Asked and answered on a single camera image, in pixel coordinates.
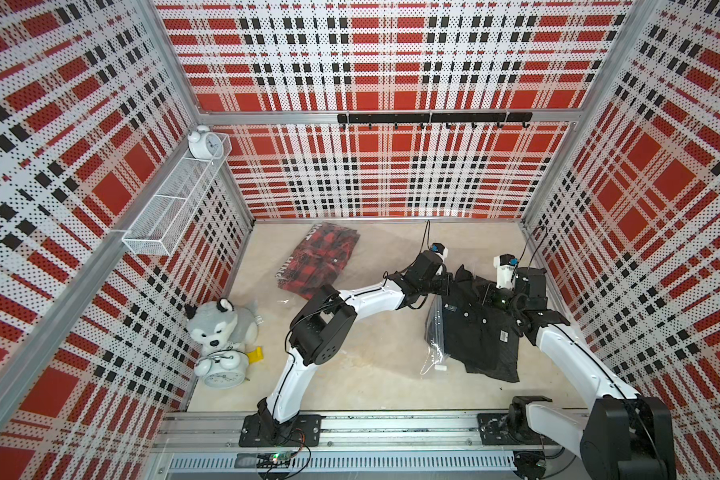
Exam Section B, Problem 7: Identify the white alarm clock on floor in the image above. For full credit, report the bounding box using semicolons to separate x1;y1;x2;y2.
194;350;249;390

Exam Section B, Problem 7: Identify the yellow small block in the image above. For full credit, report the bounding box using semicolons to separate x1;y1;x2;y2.
246;346;264;364

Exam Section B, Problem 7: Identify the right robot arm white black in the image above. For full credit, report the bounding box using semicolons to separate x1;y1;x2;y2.
494;257;676;479

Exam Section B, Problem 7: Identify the grey husky plush toy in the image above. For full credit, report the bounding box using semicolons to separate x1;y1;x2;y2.
184;298;262;356

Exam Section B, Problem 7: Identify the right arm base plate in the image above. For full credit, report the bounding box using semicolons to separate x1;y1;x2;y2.
477;412;558;447

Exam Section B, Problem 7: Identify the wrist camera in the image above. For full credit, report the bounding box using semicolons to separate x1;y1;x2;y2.
429;242;448;260
493;254;518;290

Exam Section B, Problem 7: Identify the black hook rail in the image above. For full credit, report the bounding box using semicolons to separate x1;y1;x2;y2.
337;112;533;126

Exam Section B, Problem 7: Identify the aluminium mounting rail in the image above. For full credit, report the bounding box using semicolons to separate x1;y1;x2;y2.
153;409;557;453

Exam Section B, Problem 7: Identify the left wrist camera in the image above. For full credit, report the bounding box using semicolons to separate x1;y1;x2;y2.
429;242;448;260

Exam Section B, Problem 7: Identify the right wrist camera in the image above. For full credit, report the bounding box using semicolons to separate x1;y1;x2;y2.
493;254;518;290

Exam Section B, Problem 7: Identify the clear plastic vacuum bag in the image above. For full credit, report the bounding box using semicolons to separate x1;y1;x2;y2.
283;222;435;380

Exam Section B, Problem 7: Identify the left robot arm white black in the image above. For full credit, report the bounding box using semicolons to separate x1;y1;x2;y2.
257;243;448;440

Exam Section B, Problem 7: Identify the white wire mesh shelf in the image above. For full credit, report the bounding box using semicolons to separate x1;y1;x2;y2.
122;132;231;257

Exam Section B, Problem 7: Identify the electronics board with cables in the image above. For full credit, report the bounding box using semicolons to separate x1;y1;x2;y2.
234;451;313;479

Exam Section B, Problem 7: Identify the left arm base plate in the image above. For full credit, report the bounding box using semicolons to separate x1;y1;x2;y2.
238;413;323;448

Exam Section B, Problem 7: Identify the white alarm clock on shelf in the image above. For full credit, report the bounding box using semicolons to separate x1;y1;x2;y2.
187;125;223;160

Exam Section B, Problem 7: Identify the red black plaid shirt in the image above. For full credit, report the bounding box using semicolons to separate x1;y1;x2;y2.
275;222;360;300

